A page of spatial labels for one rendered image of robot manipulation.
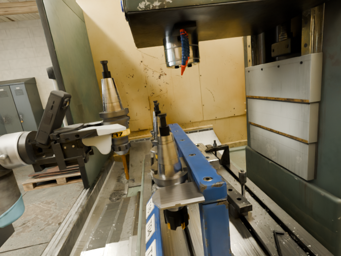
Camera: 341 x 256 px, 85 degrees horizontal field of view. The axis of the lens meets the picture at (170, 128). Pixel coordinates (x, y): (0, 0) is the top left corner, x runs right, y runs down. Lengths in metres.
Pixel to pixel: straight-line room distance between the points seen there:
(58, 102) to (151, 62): 1.54
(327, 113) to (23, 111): 5.40
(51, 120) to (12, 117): 5.18
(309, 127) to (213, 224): 0.69
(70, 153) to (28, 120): 5.07
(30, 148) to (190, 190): 0.34
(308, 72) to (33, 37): 5.72
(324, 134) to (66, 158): 0.88
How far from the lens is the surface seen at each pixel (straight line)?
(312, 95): 0.89
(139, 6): 0.60
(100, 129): 0.39
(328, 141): 0.93
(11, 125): 5.64
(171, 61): 0.85
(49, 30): 1.29
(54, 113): 0.44
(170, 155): 0.31
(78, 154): 0.43
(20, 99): 5.51
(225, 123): 2.09
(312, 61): 0.89
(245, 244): 0.67
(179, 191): 0.29
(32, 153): 0.48
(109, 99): 0.40
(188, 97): 1.94
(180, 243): 0.67
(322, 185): 1.01
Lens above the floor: 1.37
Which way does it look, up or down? 13 degrees down
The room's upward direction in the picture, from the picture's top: 8 degrees counter-clockwise
